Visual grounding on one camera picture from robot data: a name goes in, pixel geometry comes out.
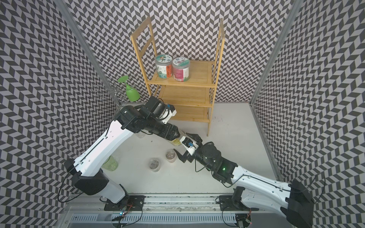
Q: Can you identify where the carrot seed jar red label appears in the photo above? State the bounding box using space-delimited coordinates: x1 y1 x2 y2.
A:
155 54 173 79

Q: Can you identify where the green plastic goblet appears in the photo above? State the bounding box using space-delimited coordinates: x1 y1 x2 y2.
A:
117 76 140 102

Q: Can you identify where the bamboo three-tier shelf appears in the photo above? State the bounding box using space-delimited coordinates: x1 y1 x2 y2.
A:
131 17 225 125

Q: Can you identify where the green translucent plastic cup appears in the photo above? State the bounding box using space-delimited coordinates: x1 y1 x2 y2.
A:
102 156 118 172

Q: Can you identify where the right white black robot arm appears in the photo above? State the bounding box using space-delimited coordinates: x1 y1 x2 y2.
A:
172 133 315 228

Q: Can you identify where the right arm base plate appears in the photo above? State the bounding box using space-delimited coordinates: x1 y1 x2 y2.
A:
217 195 250 212

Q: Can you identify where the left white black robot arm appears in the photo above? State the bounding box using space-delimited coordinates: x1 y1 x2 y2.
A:
64 96 180 204

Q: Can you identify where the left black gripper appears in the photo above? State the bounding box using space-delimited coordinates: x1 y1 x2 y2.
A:
144 116 181 141

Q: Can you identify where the chrome wire glass rack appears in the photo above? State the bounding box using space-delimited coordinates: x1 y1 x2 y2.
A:
93 82 125 105

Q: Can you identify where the small clear tub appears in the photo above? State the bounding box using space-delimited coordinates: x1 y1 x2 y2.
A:
149 158 161 172
165 149 177 163

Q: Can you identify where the flower seed jar pink label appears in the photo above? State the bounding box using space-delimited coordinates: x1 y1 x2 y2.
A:
172 57 190 82

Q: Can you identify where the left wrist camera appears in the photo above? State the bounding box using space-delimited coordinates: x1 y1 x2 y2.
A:
159 104 177 124

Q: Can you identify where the yellow label seed jar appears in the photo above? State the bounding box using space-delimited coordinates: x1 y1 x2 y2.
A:
170 137 182 146

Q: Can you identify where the aluminium front rail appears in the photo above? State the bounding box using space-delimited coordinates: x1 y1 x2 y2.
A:
66 191 284 213

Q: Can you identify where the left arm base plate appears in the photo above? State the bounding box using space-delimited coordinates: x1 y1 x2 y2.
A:
104 195 145 211

